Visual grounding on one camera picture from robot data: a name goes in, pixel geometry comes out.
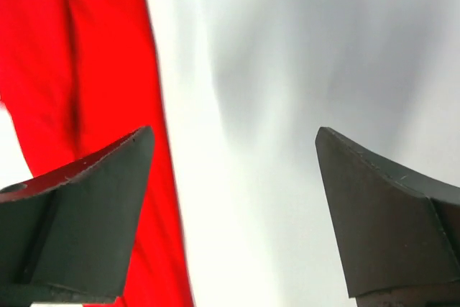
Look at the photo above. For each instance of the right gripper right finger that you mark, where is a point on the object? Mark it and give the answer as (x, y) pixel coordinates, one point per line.
(397, 230)

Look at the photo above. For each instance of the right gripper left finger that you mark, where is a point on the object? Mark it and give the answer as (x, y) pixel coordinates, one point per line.
(67, 236)

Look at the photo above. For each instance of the red t-shirt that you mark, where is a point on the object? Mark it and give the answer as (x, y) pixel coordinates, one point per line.
(77, 75)

